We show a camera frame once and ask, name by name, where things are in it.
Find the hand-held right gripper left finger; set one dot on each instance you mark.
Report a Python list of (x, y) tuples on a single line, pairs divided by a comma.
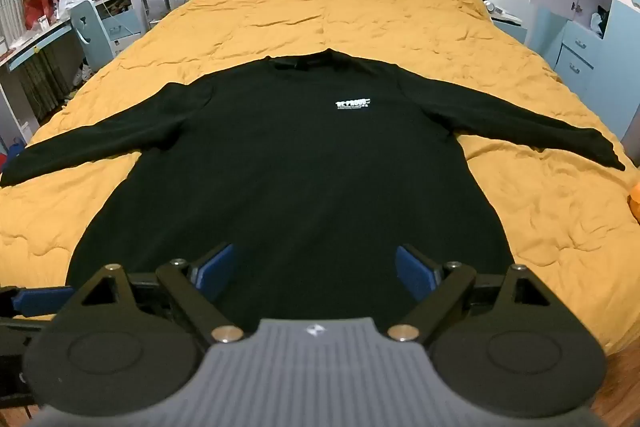
[(216, 268)]

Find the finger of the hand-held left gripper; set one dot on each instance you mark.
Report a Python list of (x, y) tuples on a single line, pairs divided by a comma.
[(42, 299)]

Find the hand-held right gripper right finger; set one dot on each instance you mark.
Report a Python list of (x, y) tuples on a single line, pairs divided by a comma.
[(414, 271)]

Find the black long-sleeved sweater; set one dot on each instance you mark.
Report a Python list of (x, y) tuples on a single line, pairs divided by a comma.
[(300, 167)]

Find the dark green cloth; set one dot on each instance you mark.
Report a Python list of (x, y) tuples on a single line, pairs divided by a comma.
[(45, 74)]

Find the white shoe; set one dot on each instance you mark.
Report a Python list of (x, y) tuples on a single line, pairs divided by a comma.
[(84, 72)]

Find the orange round thing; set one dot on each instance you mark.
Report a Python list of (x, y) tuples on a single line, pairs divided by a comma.
[(635, 202)]

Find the white and blue desk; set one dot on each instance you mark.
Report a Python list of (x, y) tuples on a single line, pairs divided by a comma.
[(30, 44)]

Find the blue nightstand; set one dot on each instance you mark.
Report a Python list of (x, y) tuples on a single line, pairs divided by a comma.
[(507, 24)]

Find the blue chair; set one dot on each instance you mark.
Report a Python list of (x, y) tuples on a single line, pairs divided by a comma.
[(92, 32)]

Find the blue drawer unit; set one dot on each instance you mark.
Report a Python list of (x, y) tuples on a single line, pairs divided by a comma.
[(575, 54)]

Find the yellow quilted blanket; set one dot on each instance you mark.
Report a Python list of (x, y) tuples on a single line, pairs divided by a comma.
[(320, 12)]

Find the red bag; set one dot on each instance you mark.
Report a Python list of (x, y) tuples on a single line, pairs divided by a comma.
[(39, 7)]

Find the white plastic bag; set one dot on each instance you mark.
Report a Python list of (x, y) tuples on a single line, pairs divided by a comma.
[(72, 4)]

